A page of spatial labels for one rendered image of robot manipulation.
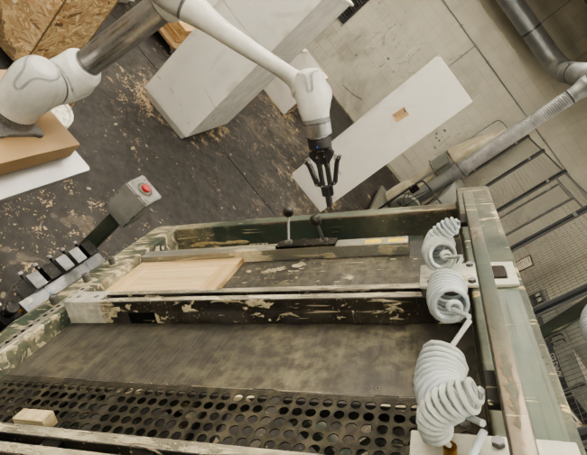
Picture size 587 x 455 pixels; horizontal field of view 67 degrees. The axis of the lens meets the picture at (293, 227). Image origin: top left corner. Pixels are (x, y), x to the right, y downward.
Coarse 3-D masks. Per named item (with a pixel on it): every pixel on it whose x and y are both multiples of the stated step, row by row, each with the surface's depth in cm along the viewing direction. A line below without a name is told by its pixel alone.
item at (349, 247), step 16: (352, 240) 141; (384, 240) 136; (144, 256) 162; (160, 256) 160; (176, 256) 158; (192, 256) 156; (208, 256) 154; (224, 256) 152; (240, 256) 150; (256, 256) 148; (272, 256) 147; (288, 256) 145; (304, 256) 143; (320, 256) 142; (336, 256) 140; (352, 256) 139
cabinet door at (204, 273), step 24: (144, 264) 161; (168, 264) 157; (192, 264) 152; (216, 264) 149; (240, 264) 148; (120, 288) 144; (144, 288) 141; (168, 288) 138; (192, 288) 135; (216, 288) 132
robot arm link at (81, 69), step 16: (144, 0) 150; (128, 16) 152; (144, 16) 151; (160, 16) 151; (112, 32) 156; (128, 32) 154; (144, 32) 155; (96, 48) 159; (112, 48) 158; (128, 48) 160; (64, 64) 161; (80, 64) 163; (96, 64) 162; (80, 80) 164; (96, 80) 169; (80, 96) 171
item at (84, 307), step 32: (448, 224) 89; (224, 288) 118; (256, 288) 114; (288, 288) 111; (320, 288) 108; (352, 288) 105; (384, 288) 102; (416, 288) 100; (96, 320) 127; (128, 320) 124; (160, 320) 120; (192, 320) 117; (224, 320) 114; (256, 320) 111; (288, 320) 108; (320, 320) 106; (352, 320) 103; (384, 320) 101; (416, 320) 99
